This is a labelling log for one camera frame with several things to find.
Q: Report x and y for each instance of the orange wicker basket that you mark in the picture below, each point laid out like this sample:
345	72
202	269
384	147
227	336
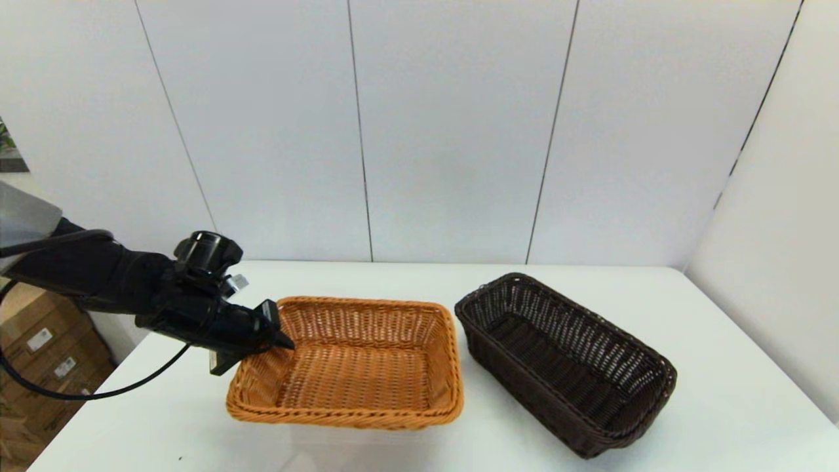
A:
360	373

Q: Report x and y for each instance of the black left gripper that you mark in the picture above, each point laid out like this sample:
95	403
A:
196	321

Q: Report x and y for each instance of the dark framed plant picture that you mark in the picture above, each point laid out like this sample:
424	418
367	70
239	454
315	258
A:
10	154

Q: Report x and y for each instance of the dark brown wicker basket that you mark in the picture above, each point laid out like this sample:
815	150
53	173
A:
564	367

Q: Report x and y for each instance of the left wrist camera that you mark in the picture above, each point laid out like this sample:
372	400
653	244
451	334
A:
237	282

